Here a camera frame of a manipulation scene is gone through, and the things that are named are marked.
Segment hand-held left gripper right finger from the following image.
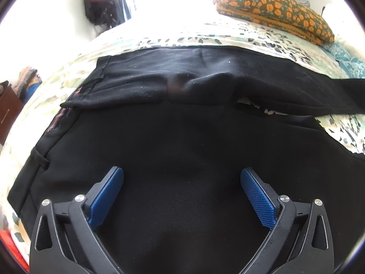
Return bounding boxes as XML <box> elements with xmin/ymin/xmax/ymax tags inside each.
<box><xmin>240</xmin><ymin>168</ymin><xmax>335</xmax><ymax>274</ymax></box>

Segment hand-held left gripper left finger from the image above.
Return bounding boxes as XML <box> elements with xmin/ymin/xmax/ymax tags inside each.
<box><xmin>29</xmin><ymin>166</ymin><xmax>124</xmax><ymax>274</ymax></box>

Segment black pants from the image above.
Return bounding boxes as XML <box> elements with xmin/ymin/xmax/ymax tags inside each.
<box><xmin>7</xmin><ymin>46</ymin><xmax>365</xmax><ymax>274</ymax></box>

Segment leaf print bedspread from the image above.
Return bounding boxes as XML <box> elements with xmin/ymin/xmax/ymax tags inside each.
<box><xmin>0</xmin><ymin>14</ymin><xmax>365</xmax><ymax>263</ymax></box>

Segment brown wooden cabinet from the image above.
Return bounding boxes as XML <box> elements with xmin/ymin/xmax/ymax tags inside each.
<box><xmin>0</xmin><ymin>81</ymin><xmax>23</xmax><ymax>146</ymax></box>

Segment pile of folded clothes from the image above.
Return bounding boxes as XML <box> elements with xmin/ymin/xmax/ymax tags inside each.
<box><xmin>17</xmin><ymin>66</ymin><xmax>43</xmax><ymax>103</ymax></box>

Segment teal patterned pillow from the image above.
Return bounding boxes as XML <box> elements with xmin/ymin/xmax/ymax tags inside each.
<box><xmin>323</xmin><ymin>41</ymin><xmax>365</xmax><ymax>79</ymax></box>

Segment orange pumpkin print pillow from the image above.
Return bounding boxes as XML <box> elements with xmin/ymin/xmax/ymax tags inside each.
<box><xmin>213</xmin><ymin>0</ymin><xmax>335</xmax><ymax>45</ymax></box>

